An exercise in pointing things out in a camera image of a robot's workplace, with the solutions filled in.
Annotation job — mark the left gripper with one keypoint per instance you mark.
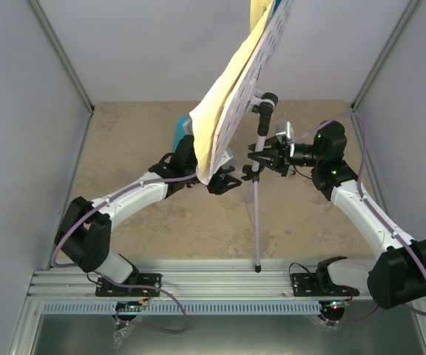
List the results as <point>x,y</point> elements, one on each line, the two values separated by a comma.
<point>217,187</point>

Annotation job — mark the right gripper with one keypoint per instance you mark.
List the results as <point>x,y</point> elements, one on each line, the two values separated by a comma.
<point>279,163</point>

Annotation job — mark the white tripod music stand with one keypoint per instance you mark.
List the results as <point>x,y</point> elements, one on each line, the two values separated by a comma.
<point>245,97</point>

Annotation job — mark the yellow music sheet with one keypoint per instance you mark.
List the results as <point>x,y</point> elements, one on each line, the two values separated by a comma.
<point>206,114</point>

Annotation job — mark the blue metronome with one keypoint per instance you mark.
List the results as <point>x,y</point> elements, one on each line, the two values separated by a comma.
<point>183,127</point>

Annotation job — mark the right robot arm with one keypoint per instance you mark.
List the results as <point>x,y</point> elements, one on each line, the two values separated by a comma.
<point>398,275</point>

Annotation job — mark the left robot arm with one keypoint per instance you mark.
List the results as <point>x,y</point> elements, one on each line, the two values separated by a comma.
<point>84,234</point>

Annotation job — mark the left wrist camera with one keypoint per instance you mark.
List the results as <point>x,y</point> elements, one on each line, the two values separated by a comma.
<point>227,158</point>

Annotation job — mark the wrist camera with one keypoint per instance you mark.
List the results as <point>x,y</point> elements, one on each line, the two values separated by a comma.
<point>285,136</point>
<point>227,158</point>

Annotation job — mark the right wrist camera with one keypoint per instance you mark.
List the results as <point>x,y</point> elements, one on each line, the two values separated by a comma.
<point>285,136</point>

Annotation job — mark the right aluminium frame post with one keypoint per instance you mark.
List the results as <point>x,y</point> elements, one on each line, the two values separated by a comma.
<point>400,27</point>

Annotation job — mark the aluminium frame post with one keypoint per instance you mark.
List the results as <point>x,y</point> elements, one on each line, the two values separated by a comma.
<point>60,53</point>
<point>400,27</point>

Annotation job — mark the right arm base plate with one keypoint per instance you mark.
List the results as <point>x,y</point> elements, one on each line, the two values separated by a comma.
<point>304,285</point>

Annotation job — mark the grey cable duct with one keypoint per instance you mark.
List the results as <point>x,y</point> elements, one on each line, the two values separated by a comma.
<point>191,308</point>

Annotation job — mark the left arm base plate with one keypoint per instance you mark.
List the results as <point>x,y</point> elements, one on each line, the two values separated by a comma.
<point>137,285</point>

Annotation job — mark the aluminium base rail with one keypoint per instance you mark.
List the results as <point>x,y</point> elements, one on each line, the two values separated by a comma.
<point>227,279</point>

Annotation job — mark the left aluminium frame post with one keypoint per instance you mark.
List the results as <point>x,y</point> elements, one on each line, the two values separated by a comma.
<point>60,53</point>

